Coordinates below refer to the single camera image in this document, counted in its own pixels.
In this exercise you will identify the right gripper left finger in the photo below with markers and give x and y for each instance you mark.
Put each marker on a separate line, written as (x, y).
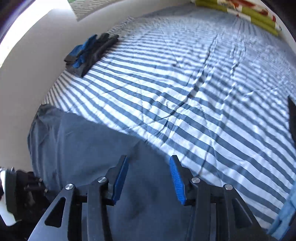
(62, 219)

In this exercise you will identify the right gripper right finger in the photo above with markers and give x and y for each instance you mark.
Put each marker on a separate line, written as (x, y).
(218, 213)

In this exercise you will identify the dark blue trousers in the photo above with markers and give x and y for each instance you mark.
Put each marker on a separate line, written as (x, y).
(67, 148)

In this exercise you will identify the white gloved left hand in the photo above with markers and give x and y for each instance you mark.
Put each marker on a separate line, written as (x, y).
(7, 216)

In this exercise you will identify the light blue denim jeans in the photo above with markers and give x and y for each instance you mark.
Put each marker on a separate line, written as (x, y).
(280, 226)

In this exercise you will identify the blue white striped bedspread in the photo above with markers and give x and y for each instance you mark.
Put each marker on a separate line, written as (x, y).
(204, 85)

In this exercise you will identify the black garment with yellow stripes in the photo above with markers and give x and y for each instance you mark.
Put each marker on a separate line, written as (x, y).
(292, 114)

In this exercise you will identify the folded blue grey clothes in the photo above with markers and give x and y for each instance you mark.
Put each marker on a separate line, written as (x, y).
(80, 60)

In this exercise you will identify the red patterned folded blanket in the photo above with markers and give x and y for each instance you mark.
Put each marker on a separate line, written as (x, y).
(246, 6)

